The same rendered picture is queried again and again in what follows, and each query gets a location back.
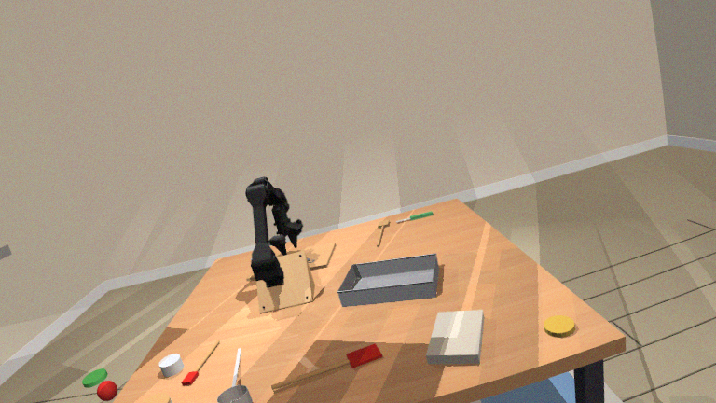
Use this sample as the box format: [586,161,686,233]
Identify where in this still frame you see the yellow flat disc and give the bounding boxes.
[544,315,575,338]

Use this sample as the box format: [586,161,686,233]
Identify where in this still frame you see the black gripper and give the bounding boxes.
[268,217,297,256]

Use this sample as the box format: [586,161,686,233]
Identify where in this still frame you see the white long-handled ladle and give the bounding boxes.
[217,348,253,403]

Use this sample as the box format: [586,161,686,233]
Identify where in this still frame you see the white cylinder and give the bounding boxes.
[159,354,184,377]

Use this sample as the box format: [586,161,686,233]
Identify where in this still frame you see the grey rectangular metal tin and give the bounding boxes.
[337,253,439,307]

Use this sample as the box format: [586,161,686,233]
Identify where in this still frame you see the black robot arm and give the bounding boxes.
[245,176,303,288]

